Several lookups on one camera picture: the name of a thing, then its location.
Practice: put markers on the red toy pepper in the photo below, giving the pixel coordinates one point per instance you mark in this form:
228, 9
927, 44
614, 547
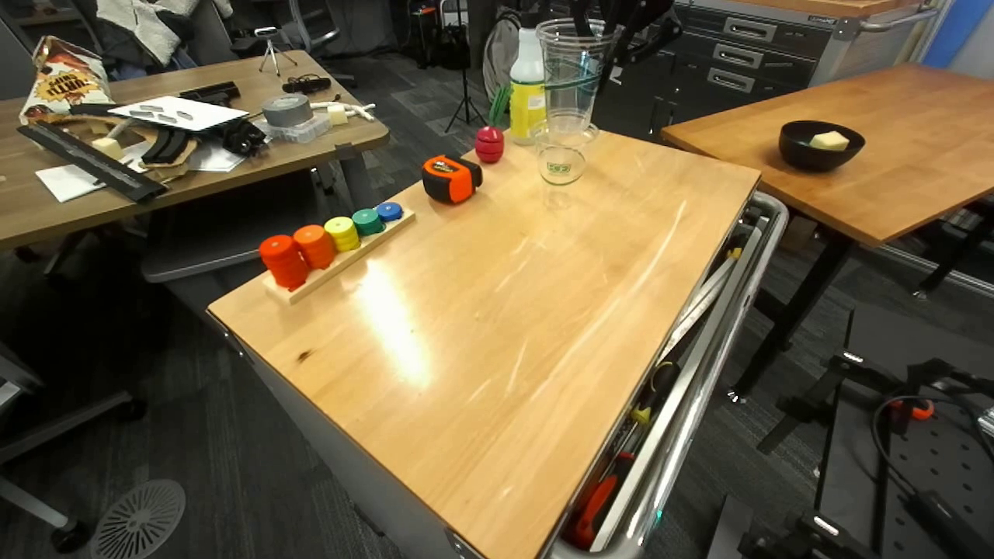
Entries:
490, 145

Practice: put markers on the black bowl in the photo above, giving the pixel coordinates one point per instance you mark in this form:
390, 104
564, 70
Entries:
792, 146

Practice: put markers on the orange toy cylinder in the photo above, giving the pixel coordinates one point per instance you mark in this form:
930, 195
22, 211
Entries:
316, 243

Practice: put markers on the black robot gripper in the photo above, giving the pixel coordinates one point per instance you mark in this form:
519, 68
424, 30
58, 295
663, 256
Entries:
633, 30

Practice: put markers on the yellow sponge piece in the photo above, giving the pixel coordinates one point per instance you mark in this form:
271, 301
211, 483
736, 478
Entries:
829, 141

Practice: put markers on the blue toy cylinder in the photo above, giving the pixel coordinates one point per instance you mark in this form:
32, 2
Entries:
390, 211

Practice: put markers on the clear plastic cup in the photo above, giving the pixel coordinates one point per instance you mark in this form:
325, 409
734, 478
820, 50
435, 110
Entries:
568, 78
566, 146

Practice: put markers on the red toy cylinder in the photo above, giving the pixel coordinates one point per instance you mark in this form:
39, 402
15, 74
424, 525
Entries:
283, 259

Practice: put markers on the wooden toy base board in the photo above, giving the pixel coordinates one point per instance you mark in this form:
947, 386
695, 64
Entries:
317, 279

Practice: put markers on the grey duct tape roll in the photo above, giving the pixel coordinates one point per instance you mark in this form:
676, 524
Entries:
286, 110

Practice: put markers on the white paper sheet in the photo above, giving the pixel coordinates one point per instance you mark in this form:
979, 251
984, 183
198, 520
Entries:
179, 113

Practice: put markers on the metal tool cart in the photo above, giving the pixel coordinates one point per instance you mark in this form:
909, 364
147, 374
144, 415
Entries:
504, 378

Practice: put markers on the black drawer cabinet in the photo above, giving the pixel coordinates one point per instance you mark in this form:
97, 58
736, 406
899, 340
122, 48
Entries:
744, 50

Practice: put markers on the yellow toy cylinder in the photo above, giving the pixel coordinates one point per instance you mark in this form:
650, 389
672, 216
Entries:
344, 234

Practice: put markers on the orange black tape measure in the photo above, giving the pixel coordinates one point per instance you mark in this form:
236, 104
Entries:
447, 178

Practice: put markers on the orange handled clamp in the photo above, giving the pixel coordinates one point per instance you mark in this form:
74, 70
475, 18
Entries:
911, 410

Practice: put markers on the yellow spray bottle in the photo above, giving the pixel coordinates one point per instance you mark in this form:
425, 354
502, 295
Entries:
525, 87

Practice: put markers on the black long bar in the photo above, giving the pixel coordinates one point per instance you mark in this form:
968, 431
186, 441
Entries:
124, 181

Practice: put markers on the green toy cylinder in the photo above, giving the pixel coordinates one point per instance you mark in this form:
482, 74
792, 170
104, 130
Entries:
368, 221

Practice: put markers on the snack bag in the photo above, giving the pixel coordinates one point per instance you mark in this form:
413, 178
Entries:
66, 77

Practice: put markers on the wooden side table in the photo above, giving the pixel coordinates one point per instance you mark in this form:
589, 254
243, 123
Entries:
923, 145

